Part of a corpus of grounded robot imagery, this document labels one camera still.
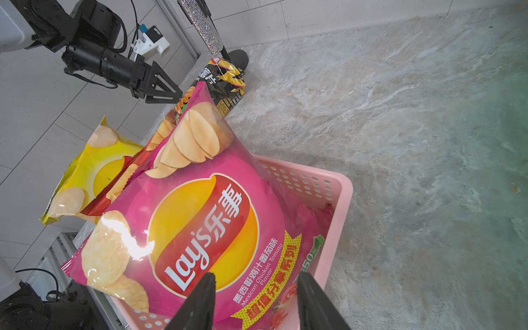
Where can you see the black snack bag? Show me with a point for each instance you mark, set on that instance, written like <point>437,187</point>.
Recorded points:
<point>225,84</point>

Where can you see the magenta chips bag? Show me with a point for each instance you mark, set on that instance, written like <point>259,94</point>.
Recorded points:
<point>201,136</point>

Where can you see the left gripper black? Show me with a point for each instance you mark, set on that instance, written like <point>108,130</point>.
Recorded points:
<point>144,81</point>

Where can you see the glitter microphone on stand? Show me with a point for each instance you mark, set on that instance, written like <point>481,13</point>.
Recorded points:
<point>199,15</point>

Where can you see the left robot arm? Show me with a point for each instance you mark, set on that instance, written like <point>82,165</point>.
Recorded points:
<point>93,39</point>

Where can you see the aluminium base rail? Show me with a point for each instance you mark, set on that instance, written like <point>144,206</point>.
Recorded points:
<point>43,297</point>

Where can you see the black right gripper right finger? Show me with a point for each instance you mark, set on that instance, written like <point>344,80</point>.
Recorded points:
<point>315,310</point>

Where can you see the pink plastic basket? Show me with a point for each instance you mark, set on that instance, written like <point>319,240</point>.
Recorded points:
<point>321,198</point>

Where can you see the yellow chips bag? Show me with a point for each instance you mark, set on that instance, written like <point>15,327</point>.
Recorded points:
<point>103,157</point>

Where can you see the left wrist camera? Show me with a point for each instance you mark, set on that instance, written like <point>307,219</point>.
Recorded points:
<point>150,42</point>

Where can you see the red chips bag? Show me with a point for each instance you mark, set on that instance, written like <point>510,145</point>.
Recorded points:
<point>113,190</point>

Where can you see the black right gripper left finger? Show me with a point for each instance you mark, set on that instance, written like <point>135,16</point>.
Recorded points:
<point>197,312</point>

